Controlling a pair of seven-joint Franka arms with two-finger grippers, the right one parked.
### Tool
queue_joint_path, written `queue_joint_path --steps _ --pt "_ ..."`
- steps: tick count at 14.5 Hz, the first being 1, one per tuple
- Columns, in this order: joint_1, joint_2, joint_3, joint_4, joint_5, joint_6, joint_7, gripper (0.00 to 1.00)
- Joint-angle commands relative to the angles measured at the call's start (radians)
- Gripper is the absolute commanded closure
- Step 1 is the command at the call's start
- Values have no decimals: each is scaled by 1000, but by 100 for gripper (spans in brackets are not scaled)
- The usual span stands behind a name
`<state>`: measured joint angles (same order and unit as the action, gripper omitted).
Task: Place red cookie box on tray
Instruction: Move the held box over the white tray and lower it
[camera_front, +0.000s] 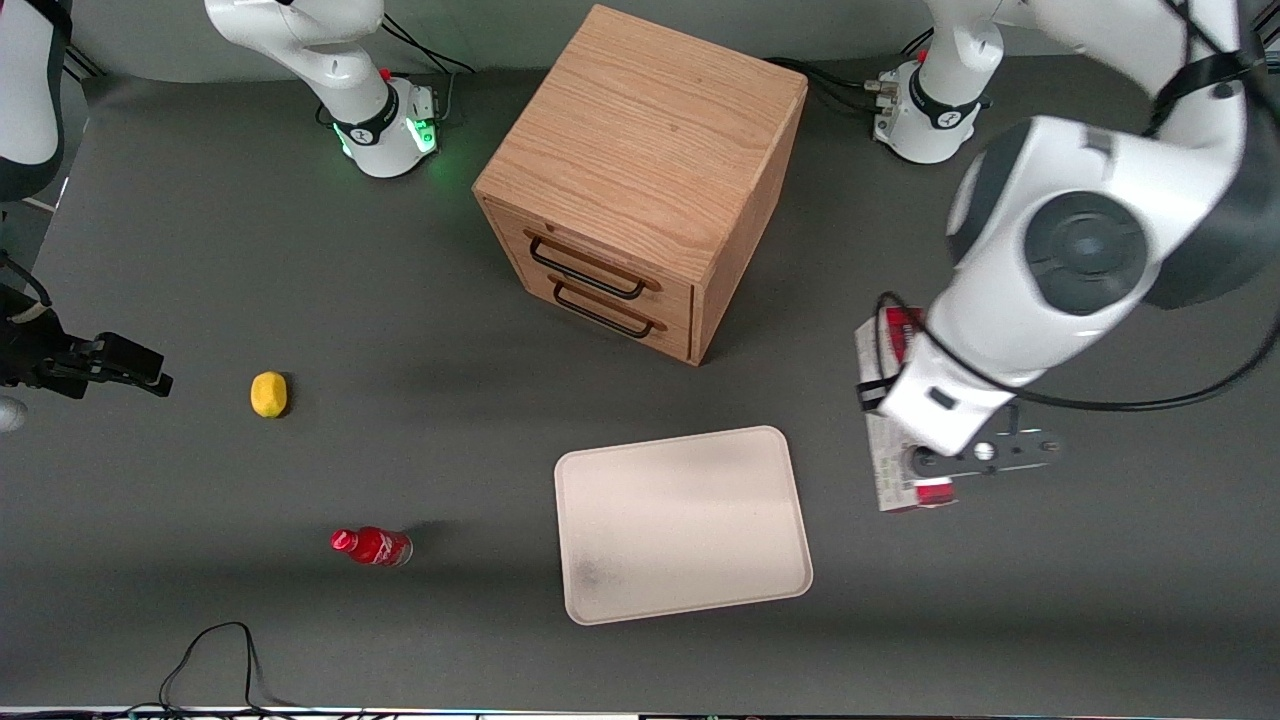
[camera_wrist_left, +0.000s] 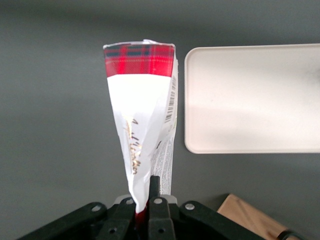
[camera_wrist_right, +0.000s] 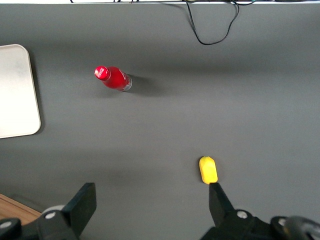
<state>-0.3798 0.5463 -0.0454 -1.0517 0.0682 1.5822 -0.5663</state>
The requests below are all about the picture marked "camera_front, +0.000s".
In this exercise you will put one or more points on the wooden drawer cabinet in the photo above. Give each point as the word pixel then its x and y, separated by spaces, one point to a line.
pixel 640 120

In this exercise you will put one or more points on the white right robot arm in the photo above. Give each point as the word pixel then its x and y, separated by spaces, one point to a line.
pixel 300 40

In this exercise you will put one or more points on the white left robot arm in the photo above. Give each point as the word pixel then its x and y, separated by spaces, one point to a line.
pixel 1000 300

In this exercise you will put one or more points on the wooden drawer front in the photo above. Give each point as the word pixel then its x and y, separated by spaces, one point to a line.
pixel 505 222
pixel 675 335

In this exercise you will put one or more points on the red cola bottle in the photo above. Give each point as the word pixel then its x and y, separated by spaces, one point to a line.
pixel 372 547

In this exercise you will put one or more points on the cream rectangular tray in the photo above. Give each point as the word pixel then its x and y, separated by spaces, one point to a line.
pixel 680 525

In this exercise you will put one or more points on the yellow lemon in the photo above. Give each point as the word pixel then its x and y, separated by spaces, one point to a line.
pixel 268 394

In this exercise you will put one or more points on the red tartan cookie box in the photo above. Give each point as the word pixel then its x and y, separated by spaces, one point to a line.
pixel 895 480

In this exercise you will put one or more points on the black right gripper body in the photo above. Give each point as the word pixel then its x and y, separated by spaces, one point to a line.
pixel 32 356

